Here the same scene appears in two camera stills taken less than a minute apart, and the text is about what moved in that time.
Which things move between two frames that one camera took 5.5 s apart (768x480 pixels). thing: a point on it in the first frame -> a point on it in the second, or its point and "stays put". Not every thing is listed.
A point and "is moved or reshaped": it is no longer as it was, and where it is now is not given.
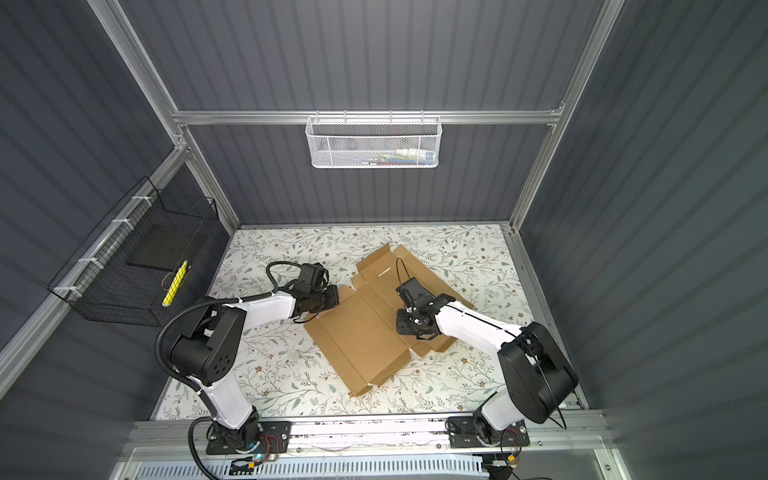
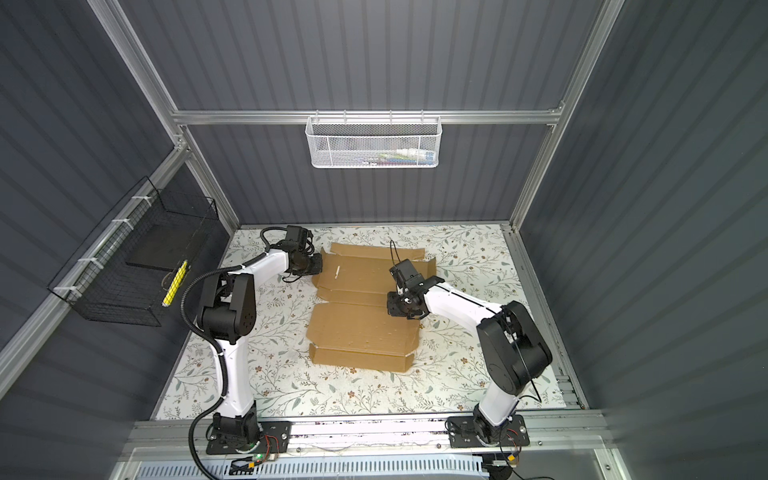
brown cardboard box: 359,337 is moved or reshaped
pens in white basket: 399,157 stays put
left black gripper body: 324,299 -> 309,265
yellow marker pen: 174,284 stays put
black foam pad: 167,246 stays put
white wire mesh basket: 369,142 stays put
